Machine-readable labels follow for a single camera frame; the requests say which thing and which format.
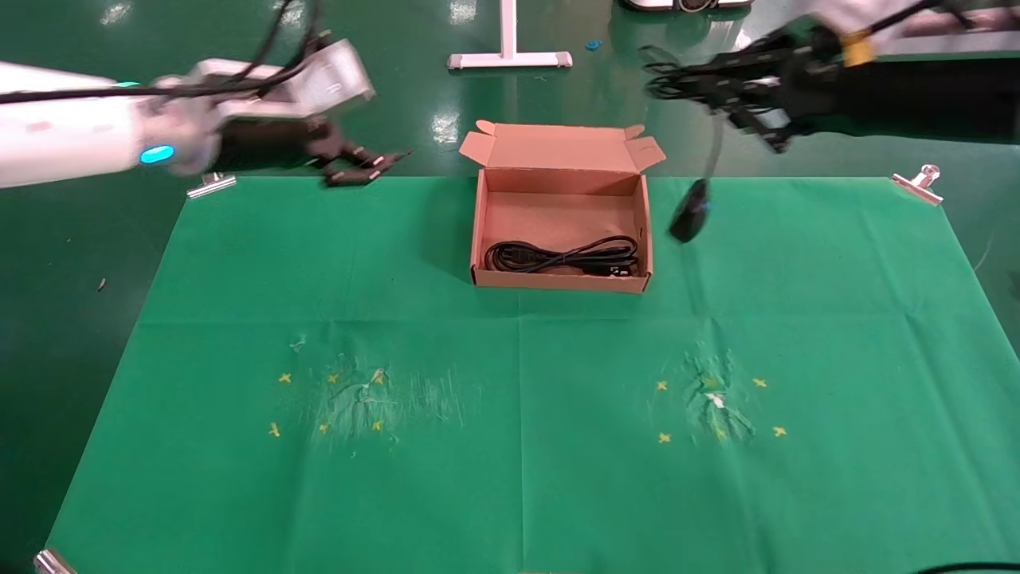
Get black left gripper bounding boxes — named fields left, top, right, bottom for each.
left=214, top=117, right=413, bottom=189

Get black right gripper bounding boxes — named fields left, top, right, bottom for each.
left=692, top=35, right=1020, bottom=154

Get black data cable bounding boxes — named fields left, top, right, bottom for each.
left=484, top=234, right=641, bottom=279

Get open brown cardboard box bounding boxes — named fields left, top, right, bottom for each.
left=457, top=121, right=666, bottom=294

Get black and white machine base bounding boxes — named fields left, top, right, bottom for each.
left=619, top=0, right=755, bottom=16

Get white T-shaped stand base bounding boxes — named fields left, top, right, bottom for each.
left=446, top=0, right=574, bottom=73

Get green table cloth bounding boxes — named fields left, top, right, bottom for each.
left=44, top=176, right=1020, bottom=574

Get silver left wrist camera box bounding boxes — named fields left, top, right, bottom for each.
left=186, top=37, right=377, bottom=122

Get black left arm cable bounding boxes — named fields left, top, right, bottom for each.
left=0, top=0, right=333, bottom=106

